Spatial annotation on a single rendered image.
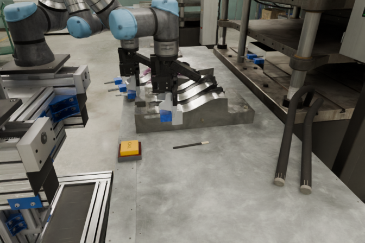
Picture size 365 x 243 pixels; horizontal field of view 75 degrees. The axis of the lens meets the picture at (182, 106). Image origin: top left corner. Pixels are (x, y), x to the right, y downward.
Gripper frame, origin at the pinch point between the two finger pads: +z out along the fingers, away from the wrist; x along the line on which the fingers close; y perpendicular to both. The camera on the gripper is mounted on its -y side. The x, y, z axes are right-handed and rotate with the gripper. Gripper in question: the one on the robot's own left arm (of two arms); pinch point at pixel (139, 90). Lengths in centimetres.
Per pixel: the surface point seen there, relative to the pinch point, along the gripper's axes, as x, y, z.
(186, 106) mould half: 15.2, -19.1, 1.9
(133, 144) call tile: 30.9, 2.9, 6.8
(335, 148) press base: 12, -102, 37
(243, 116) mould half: 19.1, -43.0, 6.9
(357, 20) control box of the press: 17, -85, -31
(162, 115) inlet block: 31.2, -7.8, -3.9
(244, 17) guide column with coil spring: -68, -75, -21
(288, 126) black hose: 35, -53, 2
